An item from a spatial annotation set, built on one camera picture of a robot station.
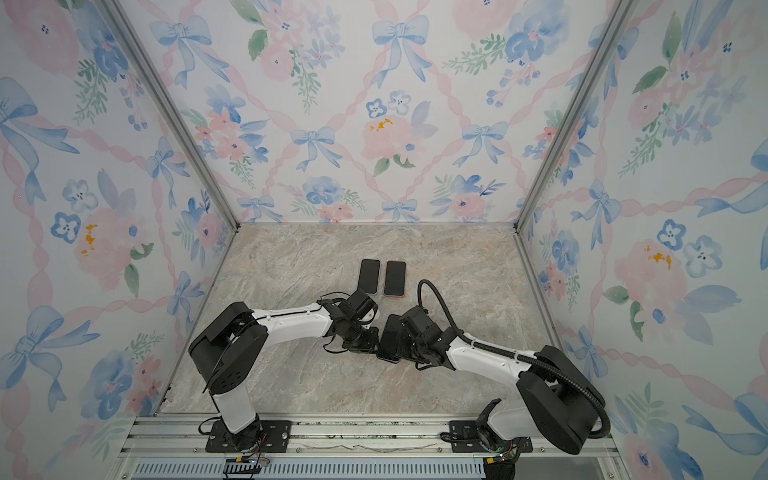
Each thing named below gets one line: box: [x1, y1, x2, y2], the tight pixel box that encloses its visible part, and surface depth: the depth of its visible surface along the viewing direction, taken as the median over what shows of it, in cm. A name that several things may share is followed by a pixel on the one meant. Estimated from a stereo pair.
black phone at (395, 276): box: [384, 261, 406, 296], surface depth 106 cm
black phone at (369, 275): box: [358, 259, 381, 294], surface depth 106 cm
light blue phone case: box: [358, 259, 381, 295], surface depth 106 cm
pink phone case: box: [384, 261, 406, 298], surface depth 106 cm
